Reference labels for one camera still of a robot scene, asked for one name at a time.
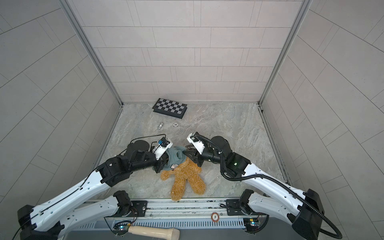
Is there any round red white sticker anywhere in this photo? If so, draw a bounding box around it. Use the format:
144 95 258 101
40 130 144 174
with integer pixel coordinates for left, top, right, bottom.
211 212 220 223

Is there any beige wooden handle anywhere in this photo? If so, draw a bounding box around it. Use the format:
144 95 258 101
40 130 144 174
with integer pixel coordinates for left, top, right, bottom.
128 226 181 240

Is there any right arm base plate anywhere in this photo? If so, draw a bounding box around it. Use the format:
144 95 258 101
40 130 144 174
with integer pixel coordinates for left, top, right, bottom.
226 199 250 216

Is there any green circuit board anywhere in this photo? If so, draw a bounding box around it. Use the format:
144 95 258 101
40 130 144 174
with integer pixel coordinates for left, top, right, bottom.
113 221 132 236
243 219 260 234

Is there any tan teddy bear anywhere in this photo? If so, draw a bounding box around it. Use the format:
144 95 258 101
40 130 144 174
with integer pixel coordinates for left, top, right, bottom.
161 158 206 202

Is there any grey-green teddy sweater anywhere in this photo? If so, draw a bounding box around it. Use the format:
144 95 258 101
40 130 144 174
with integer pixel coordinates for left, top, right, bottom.
163 146 187 171

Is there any right green circuit board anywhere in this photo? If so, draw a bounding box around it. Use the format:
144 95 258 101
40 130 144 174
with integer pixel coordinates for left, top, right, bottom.
243 219 260 234

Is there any right black corrugated cable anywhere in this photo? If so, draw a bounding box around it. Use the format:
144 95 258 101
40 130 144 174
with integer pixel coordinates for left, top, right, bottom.
194 133 343 240

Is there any folded black white chessboard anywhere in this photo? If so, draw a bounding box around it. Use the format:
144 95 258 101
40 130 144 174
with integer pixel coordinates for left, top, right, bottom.
153 98 188 119

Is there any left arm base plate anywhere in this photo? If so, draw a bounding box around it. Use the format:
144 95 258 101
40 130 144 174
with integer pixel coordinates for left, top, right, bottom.
119 201 148 218

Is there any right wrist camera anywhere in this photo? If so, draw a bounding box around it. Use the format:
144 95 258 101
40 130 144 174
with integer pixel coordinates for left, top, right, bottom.
186 132 205 155

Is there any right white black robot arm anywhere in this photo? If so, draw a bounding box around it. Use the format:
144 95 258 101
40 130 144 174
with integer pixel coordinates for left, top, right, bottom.
184 132 325 240

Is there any left green circuit board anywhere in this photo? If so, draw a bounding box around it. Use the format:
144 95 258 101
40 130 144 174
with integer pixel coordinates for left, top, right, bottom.
113 221 132 236

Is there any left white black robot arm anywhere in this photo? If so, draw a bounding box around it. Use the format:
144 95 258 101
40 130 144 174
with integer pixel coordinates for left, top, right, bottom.
13 138 173 240

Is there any aluminium mounting rail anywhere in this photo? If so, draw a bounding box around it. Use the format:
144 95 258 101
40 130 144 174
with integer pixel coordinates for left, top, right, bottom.
58 196 311 222

